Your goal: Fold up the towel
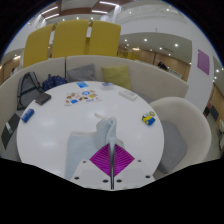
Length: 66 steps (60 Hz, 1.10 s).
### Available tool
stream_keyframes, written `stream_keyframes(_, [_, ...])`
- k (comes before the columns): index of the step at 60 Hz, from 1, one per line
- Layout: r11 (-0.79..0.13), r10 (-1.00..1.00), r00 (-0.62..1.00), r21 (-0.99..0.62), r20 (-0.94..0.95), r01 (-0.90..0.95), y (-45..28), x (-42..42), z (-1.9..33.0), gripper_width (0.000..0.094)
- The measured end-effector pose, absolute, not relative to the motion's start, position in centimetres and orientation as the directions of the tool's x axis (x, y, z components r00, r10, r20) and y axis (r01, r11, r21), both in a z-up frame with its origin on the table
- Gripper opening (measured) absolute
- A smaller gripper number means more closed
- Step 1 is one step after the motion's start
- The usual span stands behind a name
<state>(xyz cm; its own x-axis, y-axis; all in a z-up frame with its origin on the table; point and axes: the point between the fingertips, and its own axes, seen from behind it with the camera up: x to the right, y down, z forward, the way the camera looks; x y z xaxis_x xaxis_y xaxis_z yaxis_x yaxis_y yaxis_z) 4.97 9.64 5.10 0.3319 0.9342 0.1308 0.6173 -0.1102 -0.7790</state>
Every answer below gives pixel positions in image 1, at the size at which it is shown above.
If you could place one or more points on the dark blue bag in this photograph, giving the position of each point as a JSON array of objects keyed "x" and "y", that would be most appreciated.
[{"x": 54, "y": 82}]

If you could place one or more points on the black laptop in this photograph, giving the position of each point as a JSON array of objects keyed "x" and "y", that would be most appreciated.
[{"x": 9, "y": 131}]

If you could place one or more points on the ceiling lights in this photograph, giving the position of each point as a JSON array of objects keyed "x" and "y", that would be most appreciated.
[{"x": 50, "y": 10}]

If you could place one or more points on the small blue white packet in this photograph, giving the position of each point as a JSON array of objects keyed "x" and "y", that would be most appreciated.
[{"x": 107, "y": 85}]

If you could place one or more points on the curved beige sofa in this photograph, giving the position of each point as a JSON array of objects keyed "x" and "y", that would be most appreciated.
[{"x": 150, "y": 80}]

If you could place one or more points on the person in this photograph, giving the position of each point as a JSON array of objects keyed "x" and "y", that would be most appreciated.
[{"x": 162, "y": 66}]

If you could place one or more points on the grey sofa cushion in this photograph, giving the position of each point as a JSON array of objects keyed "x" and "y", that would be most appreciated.
[{"x": 81, "y": 73}]

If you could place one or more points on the black wallet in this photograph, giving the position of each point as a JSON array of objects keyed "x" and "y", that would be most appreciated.
[{"x": 43, "y": 98}]

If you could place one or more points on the yellow blue toy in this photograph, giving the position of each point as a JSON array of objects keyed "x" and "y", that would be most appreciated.
[{"x": 148, "y": 118}]

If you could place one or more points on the blue card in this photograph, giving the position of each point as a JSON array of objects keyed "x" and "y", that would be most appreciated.
[{"x": 82, "y": 84}]

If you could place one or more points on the light blue towel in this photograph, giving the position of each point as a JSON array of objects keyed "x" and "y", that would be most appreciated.
[{"x": 83, "y": 146}]

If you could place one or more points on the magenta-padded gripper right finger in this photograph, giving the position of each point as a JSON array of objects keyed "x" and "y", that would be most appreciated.
[{"x": 124, "y": 158}]

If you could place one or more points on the yellow acoustic panel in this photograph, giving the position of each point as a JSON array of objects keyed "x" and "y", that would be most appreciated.
[
  {"x": 37, "y": 46},
  {"x": 105, "y": 38},
  {"x": 70, "y": 39}
]

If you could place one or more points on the colourful sticker sheet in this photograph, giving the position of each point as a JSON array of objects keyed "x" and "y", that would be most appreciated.
[{"x": 81, "y": 98}]

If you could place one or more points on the grey armchair seat cushion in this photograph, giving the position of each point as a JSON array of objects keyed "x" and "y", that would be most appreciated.
[{"x": 173, "y": 146}]

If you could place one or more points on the grey black backpack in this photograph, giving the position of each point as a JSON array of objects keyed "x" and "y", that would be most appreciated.
[{"x": 28, "y": 90}]

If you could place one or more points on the purple wall poster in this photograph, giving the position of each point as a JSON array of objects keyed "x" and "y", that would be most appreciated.
[{"x": 203, "y": 62}]

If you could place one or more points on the yellow-green sofa cushion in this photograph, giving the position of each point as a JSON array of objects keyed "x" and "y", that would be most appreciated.
[{"x": 116, "y": 76}]

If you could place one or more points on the white round armchair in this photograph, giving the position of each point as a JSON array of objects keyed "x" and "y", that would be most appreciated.
[{"x": 186, "y": 113}]

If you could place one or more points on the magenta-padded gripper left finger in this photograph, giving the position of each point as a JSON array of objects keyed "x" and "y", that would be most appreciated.
[{"x": 100, "y": 158}]

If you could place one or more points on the blue box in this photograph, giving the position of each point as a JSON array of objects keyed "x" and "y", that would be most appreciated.
[{"x": 27, "y": 115}]

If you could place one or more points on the round white pedestal table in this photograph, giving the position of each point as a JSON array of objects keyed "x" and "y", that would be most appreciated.
[{"x": 46, "y": 133}]

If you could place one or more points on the white rectangular box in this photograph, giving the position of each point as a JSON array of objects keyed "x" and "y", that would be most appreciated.
[{"x": 128, "y": 94}]

